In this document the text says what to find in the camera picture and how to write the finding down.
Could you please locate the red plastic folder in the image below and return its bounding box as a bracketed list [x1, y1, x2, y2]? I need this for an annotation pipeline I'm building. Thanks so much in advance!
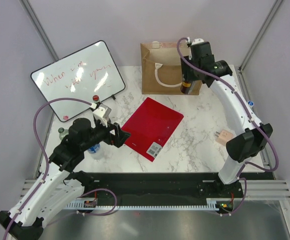
[122, 97, 184, 162]

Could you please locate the blue label plastic bottle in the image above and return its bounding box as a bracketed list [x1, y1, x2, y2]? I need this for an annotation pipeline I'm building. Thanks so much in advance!
[87, 143, 104, 160]
[248, 100, 255, 108]

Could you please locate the jute canvas tote bag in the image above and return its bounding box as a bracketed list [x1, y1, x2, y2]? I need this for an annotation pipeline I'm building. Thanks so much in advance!
[139, 41, 203, 96]

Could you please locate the aluminium frame rail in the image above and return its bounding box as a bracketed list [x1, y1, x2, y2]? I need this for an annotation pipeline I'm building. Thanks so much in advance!
[234, 66, 276, 173]

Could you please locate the purple cable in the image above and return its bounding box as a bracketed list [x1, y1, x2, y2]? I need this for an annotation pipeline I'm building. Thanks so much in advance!
[176, 37, 278, 216]
[3, 97, 95, 240]

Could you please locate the green cap glass bottle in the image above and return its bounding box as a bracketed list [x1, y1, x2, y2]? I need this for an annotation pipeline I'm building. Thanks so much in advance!
[58, 127, 68, 140]

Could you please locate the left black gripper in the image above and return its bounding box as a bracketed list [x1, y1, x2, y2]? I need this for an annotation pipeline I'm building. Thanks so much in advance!
[81, 117, 131, 151]

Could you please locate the white slotted cable duct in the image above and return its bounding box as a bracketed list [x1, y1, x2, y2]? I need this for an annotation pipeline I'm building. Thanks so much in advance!
[64, 198, 234, 211]

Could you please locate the red cap cola bottle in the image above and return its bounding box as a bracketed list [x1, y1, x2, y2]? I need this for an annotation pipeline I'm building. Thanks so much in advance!
[92, 95, 101, 105]

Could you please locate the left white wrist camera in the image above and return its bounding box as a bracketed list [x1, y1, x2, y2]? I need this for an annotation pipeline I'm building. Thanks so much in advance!
[90, 103, 111, 128]

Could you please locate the pink cube power adapter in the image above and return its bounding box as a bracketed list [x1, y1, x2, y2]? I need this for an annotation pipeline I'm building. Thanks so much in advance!
[215, 129, 234, 146]

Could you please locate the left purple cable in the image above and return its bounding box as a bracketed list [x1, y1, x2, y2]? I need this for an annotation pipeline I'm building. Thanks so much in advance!
[3, 97, 95, 240]

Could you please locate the white dry-erase board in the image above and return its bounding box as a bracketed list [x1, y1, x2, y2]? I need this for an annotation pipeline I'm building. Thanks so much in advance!
[30, 40, 126, 122]

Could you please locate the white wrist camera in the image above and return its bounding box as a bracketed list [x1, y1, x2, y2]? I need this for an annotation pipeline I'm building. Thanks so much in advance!
[186, 37, 205, 47]
[90, 103, 111, 128]

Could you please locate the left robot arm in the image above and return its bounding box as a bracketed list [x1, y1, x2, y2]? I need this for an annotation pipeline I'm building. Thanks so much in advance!
[0, 118, 131, 240]

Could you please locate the dark tall beverage can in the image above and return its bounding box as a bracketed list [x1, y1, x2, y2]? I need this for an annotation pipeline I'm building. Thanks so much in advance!
[180, 81, 193, 95]

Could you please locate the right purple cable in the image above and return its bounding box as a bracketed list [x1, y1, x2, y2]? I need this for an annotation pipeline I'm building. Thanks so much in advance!
[176, 37, 278, 216]

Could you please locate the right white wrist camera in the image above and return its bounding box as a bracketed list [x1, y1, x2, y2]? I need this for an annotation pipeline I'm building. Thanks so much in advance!
[186, 37, 205, 47]

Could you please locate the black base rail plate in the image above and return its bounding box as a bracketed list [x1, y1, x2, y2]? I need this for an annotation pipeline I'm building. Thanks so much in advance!
[57, 171, 273, 201]

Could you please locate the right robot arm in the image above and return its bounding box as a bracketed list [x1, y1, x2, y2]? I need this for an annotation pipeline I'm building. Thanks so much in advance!
[177, 37, 273, 197]

